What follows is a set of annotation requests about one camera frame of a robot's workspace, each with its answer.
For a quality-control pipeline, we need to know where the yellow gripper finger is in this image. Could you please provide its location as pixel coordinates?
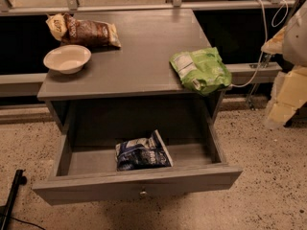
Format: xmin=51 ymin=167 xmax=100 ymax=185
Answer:
xmin=264 ymin=65 xmax=307 ymax=129

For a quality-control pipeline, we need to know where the blue chip bag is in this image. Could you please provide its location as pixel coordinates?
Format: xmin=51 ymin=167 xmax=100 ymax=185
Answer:
xmin=115 ymin=129 xmax=174 ymax=172

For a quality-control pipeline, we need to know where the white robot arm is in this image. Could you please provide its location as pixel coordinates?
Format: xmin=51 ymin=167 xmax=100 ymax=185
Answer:
xmin=261 ymin=1 xmax=307 ymax=129

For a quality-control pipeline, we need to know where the green chip bag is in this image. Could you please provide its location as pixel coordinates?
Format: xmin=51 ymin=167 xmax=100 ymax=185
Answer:
xmin=170 ymin=47 xmax=232 ymax=96

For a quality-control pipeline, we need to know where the grey open top drawer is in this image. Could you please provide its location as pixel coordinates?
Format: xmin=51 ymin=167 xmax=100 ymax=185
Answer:
xmin=33 ymin=104 xmax=242 ymax=205

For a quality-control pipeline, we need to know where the brown chip bag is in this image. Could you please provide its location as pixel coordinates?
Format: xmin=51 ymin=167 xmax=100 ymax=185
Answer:
xmin=46 ymin=13 xmax=121 ymax=48

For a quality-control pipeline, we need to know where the grey wooden cabinet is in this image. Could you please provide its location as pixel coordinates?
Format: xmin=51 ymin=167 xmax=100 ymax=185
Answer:
xmin=38 ymin=9 xmax=209 ymax=139

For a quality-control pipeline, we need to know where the white bowl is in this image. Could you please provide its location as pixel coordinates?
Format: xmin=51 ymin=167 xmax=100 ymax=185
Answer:
xmin=43 ymin=45 xmax=91 ymax=74

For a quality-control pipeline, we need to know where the black floor stand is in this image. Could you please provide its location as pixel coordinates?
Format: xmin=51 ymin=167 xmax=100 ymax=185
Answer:
xmin=0 ymin=170 xmax=27 ymax=230

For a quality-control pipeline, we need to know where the white cable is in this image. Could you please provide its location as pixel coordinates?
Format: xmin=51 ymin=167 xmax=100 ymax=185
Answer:
xmin=230 ymin=0 xmax=290 ymax=89

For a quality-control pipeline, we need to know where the metal railing frame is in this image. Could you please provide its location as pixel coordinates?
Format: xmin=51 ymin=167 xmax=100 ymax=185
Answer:
xmin=0 ymin=0 xmax=307 ymax=17

